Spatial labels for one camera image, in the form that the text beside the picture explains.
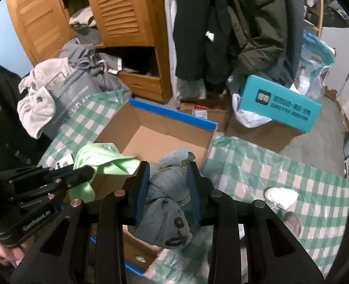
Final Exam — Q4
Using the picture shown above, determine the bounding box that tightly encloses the light green soft cloth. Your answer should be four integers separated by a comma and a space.
69, 143, 140, 203

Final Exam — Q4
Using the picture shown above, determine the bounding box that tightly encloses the grey-blue printed cloth bundle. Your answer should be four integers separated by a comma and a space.
127, 147, 196, 249

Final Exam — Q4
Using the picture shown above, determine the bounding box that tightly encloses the taupe grey sock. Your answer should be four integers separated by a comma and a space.
283, 212, 302, 238

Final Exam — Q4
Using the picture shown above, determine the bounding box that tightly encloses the white crumpled soft bundle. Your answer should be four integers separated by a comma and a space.
264, 187, 298, 210

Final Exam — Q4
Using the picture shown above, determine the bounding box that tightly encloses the person's left hand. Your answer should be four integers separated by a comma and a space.
0, 236, 34, 266

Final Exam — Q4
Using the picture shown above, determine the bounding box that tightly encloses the blue-edged cardboard box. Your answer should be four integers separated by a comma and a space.
64, 97, 219, 276

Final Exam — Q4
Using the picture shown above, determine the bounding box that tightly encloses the grey towel on bag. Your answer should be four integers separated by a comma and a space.
17, 58, 73, 139

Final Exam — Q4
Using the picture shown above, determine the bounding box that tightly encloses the grey printed tote bag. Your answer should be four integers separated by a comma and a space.
43, 69, 100, 139

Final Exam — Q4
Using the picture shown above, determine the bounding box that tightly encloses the brown cardboard box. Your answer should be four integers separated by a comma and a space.
179, 98, 303, 153

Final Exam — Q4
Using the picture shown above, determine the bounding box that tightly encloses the teal shoe box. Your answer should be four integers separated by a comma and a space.
239, 75, 322, 133

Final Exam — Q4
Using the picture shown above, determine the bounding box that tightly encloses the green white checkered tablecloth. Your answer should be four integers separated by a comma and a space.
40, 90, 349, 283

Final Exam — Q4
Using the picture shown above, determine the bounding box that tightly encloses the white plastic bag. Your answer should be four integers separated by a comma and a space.
227, 75, 272, 128

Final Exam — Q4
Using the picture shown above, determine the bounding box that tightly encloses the dark hanging jacket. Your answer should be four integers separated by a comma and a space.
173, 0, 304, 87

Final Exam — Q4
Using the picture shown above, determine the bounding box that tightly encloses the wooden louvered wardrobe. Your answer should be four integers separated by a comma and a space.
6, 0, 172, 104

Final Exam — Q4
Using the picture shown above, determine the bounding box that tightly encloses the blue transparent plastic bag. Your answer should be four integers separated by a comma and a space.
295, 30, 336, 102

